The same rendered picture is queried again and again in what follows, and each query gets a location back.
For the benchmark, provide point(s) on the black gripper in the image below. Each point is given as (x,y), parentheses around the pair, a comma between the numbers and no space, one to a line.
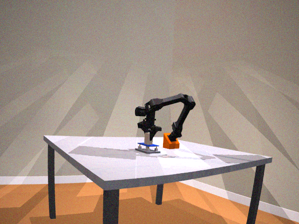
(152,129)

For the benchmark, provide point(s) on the blue board with square handle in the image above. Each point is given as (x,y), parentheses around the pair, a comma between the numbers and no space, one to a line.
(147,141)

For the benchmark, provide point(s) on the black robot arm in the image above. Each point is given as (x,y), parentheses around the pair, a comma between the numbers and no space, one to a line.
(156,104)

